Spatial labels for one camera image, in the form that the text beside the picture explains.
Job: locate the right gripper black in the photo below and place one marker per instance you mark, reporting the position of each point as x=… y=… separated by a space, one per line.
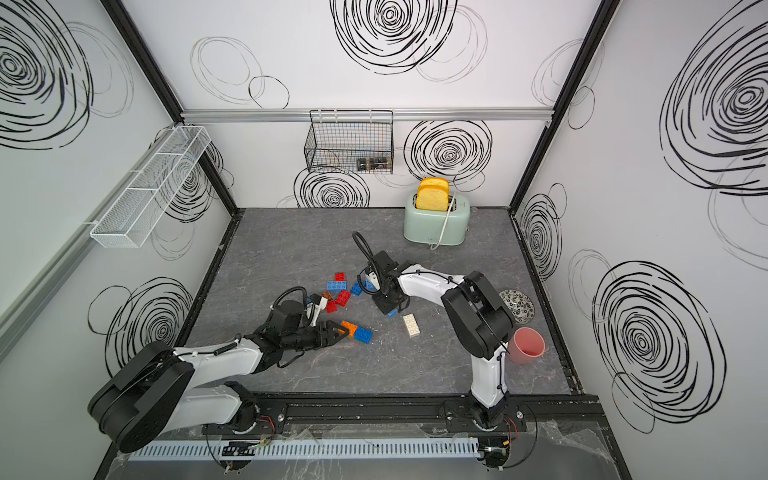
x=383 y=307

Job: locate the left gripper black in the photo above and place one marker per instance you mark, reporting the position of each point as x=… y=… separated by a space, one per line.
x=329 y=332

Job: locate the orange lego brick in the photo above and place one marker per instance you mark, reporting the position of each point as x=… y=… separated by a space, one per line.
x=350 y=327

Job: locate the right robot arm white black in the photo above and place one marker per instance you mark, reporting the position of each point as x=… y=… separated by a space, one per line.
x=481 y=320

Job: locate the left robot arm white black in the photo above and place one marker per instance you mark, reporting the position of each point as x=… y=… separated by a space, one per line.
x=162 y=389

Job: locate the red lego brick long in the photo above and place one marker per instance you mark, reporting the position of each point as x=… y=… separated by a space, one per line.
x=342 y=298

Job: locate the mint green toaster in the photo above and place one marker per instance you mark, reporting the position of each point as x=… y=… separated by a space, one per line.
x=437 y=227

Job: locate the yellow toast slice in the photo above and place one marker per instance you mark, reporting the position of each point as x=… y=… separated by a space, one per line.
x=433 y=194

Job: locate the patterned ceramic bowl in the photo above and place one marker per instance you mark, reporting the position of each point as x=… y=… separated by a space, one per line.
x=520 y=305

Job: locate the pink plastic cup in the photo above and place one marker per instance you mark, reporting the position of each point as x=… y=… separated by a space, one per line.
x=526 y=345

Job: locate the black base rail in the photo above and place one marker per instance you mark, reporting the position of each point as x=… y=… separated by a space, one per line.
x=275 y=413

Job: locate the white cable duct strip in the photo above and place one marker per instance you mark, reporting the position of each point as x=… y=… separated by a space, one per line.
x=309 y=449

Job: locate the black wire wall basket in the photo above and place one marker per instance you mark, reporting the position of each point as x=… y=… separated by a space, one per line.
x=364 y=147

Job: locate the grey wall rail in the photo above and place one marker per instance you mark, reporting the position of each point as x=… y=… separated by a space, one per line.
x=258 y=115

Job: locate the white wire wall shelf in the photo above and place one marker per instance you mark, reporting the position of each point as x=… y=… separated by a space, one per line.
x=169 y=183

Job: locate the black corner frame post right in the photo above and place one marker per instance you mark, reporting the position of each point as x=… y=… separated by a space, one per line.
x=595 y=33

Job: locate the black corner frame post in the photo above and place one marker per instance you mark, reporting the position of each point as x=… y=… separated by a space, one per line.
x=595 y=33
x=130 y=34

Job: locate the black corner frame post left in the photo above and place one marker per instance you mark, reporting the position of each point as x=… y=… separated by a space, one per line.
x=130 y=34

